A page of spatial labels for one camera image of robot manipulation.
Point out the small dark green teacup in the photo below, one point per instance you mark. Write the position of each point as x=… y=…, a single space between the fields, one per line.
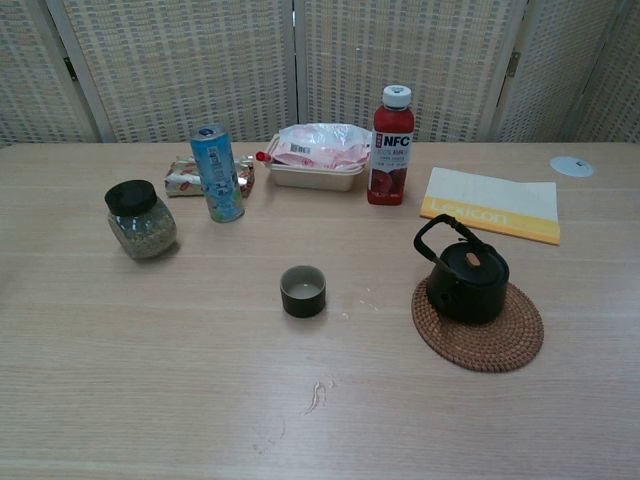
x=302 y=304

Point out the beige food tray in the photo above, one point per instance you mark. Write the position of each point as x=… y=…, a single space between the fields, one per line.
x=310 y=181

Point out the pink white snack bag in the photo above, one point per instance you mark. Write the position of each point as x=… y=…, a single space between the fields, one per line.
x=320 y=145

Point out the red NFC juice bottle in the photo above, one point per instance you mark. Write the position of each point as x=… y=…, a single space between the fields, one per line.
x=390 y=165

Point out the tall blue drink can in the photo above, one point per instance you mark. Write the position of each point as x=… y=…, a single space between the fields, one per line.
x=217 y=175

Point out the gold and red foil package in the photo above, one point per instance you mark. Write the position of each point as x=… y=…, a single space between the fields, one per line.
x=180 y=180

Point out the yellow and white Lexicon booklet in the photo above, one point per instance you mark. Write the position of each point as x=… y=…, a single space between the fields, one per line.
x=490 y=195

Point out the glass jar with black lid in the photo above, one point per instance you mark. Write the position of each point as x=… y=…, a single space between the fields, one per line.
x=142 y=235

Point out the round woven rattan coaster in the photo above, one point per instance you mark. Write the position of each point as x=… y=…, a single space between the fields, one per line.
x=480 y=350

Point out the woven folding screen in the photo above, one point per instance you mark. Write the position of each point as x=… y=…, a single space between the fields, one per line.
x=200 y=65

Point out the brass screen hinge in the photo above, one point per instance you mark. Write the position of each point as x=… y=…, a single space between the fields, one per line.
x=71 y=69
x=514 y=64

